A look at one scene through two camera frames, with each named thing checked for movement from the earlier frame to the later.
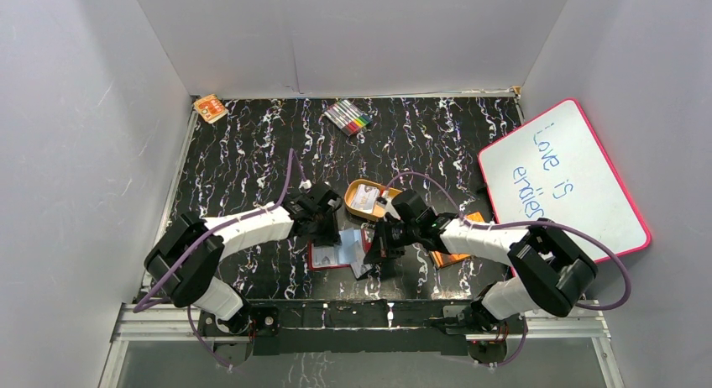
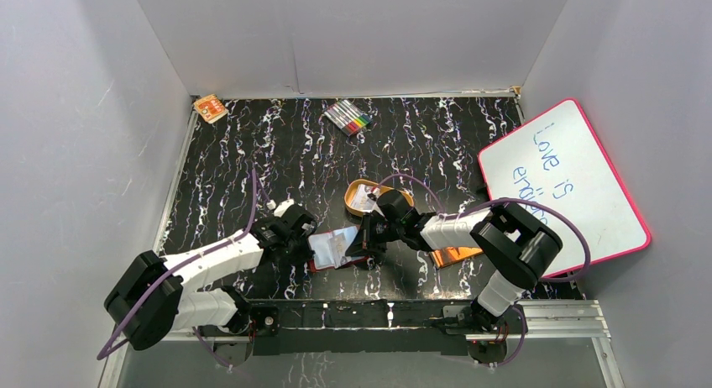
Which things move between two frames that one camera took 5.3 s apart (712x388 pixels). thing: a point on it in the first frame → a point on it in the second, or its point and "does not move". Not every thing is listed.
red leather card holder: [341, 254] does not move
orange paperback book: [443, 259] does not move
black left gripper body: [323, 224] → [303, 233]
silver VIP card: [357, 258] → [340, 240]
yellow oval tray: [379, 209] does not move
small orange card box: [211, 107] does not move
